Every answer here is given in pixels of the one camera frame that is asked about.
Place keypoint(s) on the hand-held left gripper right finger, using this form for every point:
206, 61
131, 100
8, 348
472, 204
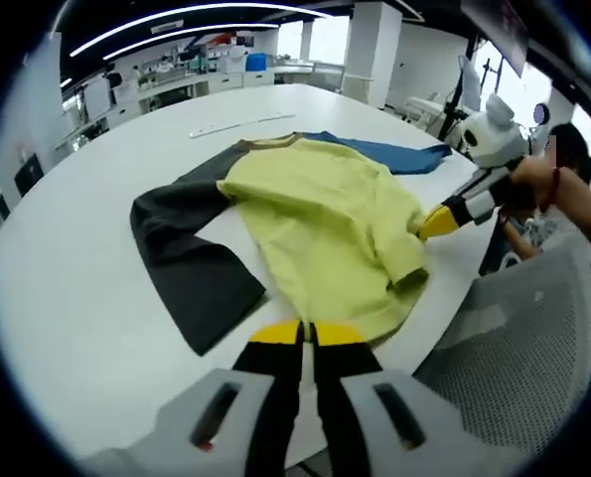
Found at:
344, 397

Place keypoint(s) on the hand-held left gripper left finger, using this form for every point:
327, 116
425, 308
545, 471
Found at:
270, 397

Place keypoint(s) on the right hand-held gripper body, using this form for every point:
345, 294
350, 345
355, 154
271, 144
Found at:
498, 144

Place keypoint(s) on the yellow black blue garment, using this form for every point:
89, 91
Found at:
325, 208

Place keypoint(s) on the white template strip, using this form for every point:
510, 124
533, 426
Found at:
225, 127

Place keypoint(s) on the person's right hand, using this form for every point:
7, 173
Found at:
536, 174

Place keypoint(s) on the black monitor stand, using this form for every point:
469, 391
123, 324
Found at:
446, 124

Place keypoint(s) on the black hanging screen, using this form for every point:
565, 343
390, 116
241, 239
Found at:
503, 35

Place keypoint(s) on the grey mesh office chair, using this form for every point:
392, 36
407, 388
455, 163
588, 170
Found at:
513, 348

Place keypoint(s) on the blue barrel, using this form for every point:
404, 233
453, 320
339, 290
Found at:
256, 63

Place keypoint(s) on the white counter with drawers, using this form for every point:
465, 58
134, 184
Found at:
225, 82

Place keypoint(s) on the black chair back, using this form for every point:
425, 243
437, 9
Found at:
28, 174

